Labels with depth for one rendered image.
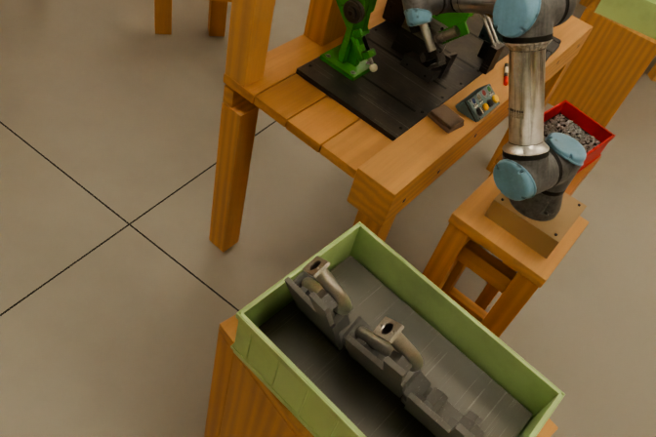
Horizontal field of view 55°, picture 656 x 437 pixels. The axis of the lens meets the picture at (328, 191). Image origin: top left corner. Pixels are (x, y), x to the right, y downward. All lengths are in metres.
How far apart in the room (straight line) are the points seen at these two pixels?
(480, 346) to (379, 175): 0.57
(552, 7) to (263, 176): 1.75
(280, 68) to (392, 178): 0.58
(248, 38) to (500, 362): 1.13
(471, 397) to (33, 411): 1.45
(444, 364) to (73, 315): 1.46
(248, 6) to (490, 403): 1.23
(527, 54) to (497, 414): 0.84
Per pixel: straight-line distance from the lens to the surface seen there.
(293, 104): 1.99
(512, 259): 1.86
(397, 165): 1.86
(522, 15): 1.55
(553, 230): 1.87
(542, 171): 1.68
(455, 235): 1.92
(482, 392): 1.58
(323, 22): 2.23
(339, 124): 1.96
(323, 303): 1.21
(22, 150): 3.09
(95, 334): 2.47
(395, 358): 1.20
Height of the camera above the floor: 2.15
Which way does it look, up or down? 46 degrees down
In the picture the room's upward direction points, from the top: 16 degrees clockwise
